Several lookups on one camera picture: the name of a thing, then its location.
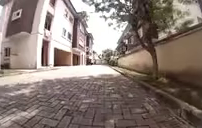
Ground concrete kerb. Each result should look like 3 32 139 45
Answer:
109 65 202 128

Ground white house with grey roof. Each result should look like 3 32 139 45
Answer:
135 0 202 41

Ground grey brick paved road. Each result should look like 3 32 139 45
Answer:
0 64 194 128

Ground brown and white building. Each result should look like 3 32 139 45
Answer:
0 0 95 71

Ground beige boundary wall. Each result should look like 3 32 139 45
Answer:
117 21 202 90

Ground green tree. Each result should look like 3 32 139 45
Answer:
82 0 197 81
100 48 119 67

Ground grass strip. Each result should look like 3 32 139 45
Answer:
113 65 202 112

